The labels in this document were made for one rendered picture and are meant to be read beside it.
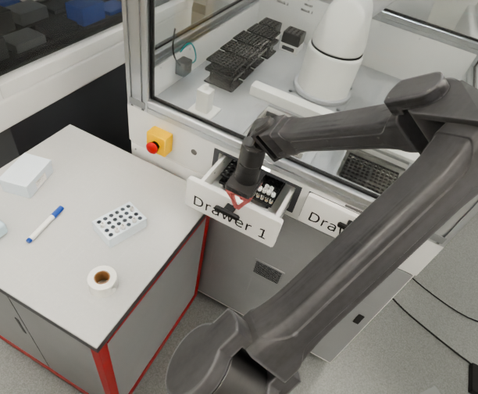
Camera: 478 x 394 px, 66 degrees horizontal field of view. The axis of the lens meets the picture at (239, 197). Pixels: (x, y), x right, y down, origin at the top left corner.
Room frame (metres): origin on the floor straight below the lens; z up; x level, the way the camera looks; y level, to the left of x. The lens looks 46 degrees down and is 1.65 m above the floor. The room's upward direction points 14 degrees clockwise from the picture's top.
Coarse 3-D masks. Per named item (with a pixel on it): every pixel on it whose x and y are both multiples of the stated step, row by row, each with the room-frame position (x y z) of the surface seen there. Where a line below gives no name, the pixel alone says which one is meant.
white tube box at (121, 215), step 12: (132, 204) 0.69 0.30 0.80; (108, 216) 0.63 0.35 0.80; (120, 216) 0.65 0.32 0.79; (132, 216) 0.65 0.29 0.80; (96, 228) 0.59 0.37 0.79; (108, 228) 0.59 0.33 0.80; (120, 228) 0.60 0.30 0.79; (132, 228) 0.61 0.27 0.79; (108, 240) 0.56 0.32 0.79; (120, 240) 0.58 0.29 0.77
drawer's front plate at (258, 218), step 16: (192, 176) 0.74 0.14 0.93; (192, 192) 0.72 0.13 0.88; (208, 192) 0.71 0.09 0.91; (224, 192) 0.70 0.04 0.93; (208, 208) 0.70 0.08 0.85; (256, 208) 0.67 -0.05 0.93; (240, 224) 0.67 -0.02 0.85; (256, 224) 0.66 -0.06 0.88; (272, 224) 0.65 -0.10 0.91; (272, 240) 0.64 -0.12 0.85
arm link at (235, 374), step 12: (240, 360) 0.14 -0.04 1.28; (252, 360) 0.15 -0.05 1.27; (228, 372) 0.12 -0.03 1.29; (240, 372) 0.13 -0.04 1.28; (252, 372) 0.14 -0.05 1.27; (264, 372) 0.14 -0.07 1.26; (228, 384) 0.12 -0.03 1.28; (240, 384) 0.12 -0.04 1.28; (252, 384) 0.13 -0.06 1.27; (264, 384) 0.13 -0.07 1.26
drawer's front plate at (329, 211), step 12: (312, 204) 0.76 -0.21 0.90; (324, 204) 0.76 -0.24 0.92; (336, 204) 0.76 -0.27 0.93; (300, 216) 0.77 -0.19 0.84; (312, 216) 0.76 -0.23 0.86; (324, 216) 0.75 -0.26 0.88; (336, 216) 0.74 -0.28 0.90; (348, 216) 0.74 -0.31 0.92; (324, 228) 0.75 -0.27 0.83; (336, 228) 0.74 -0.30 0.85
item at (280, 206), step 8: (224, 160) 0.89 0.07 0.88; (216, 168) 0.84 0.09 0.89; (224, 168) 0.90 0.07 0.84; (208, 176) 0.79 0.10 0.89; (216, 176) 0.85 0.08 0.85; (216, 184) 0.82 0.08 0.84; (288, 184) 0.90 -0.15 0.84; (280, 192) 0.85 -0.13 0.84; (288, 192) 0.80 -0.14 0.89; (280, 200) 0.82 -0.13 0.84; (288, 200) 0.77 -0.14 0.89; (264, 208) 0.77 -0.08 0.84; (272, 208) 0.78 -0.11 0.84; (280, 208) 0.73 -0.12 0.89; (280, 216) 0.72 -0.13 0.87
